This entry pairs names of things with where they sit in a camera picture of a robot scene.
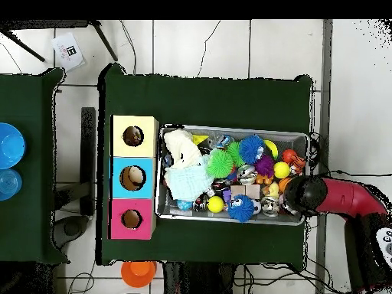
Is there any mint knitted cloth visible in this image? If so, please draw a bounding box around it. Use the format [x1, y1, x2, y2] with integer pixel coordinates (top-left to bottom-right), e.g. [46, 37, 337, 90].
[165, 155, 214, 202]

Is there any red ball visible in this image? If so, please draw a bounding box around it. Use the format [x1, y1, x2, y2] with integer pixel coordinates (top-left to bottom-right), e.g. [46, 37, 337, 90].
[281, 149, 298, 165]

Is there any dark green tablecloth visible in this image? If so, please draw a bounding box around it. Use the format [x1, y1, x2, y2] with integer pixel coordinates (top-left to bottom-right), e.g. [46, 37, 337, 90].
[96, 62, 315, 273]

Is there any black flat panel stand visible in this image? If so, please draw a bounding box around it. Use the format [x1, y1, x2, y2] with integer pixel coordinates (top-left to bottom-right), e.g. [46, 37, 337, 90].
[80, 106, 96, 217]

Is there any cream knitted cloth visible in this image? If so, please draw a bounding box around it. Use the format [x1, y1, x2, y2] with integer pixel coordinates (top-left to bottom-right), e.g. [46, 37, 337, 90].
[163, 129, 203, 169]

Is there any orange plastic cone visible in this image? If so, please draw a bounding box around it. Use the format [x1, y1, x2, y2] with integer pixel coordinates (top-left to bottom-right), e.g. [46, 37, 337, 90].
[120, 260, 158, 289]

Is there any black power cable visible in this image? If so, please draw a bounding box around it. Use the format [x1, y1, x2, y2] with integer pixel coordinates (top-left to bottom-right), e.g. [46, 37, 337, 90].
[309, 169, 392, 185]

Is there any blue plastic bowl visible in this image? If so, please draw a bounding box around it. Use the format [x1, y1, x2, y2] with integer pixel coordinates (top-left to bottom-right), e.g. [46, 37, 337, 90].
[0, 122, 28, 170]

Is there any green spiky rubber ball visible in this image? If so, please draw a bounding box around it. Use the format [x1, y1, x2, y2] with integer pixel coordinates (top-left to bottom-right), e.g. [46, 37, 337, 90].
[205, 148, 235, 179]

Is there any grey round base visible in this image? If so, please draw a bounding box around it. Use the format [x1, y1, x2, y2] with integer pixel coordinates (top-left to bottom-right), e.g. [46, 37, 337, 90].
[51, 215, 90, 249]

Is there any purple spiky ball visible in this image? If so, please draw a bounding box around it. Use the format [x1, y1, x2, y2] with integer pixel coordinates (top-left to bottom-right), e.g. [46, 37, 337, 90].
[254, 154, 275, 178]

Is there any white printed card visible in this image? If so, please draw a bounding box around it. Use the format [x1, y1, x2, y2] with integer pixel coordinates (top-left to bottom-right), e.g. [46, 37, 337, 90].
[50, 31, 86, 73]

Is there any green cloth covered side table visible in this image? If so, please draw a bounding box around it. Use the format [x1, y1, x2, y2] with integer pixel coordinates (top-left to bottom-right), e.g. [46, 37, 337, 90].
[0, 67, 70, 266]

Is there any blue spiky rubber ball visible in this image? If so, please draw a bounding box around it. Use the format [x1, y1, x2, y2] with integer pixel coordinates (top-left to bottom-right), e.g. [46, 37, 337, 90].
[238, 134, 266, 165]

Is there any translucent blue plastic cup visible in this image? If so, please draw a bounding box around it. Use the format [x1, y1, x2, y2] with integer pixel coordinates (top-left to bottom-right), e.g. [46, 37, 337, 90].
[0, 168, 23, 202]

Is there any wooden box with three holes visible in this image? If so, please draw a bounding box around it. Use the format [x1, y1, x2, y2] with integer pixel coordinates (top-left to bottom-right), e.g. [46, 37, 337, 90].
[109, 114, 160, 240]

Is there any black tripod stand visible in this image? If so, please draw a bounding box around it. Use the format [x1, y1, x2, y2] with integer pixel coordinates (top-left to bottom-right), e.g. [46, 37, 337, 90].
[0, 20, 119, 62]

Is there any blue fuzzy ball with eyes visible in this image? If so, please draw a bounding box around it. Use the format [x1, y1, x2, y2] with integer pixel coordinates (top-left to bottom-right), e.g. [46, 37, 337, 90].
[227, 194, 256, 224]

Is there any shallow wire mesh bin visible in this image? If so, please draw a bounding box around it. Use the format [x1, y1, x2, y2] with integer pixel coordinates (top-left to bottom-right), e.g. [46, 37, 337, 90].
[154, 123, 310, 227]

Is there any yellow tennis ball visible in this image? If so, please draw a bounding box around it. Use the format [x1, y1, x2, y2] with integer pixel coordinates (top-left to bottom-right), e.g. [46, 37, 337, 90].
[273, 161, 291, 179]

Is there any tiger plush toy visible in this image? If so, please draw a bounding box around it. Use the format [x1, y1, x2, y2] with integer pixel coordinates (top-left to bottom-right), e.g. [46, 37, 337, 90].
[289, 154, 306, 176]

